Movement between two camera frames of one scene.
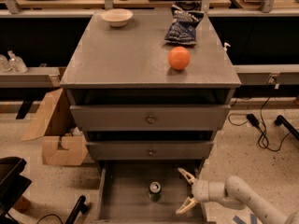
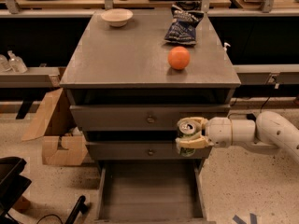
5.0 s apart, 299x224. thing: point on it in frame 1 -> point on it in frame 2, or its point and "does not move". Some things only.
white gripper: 200,190 -> 218,131
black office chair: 12,185 does not move
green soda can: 155,191 -> 187,128
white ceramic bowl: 117,17 does not move
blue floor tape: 239,220 does not move
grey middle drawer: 149,149 does not move
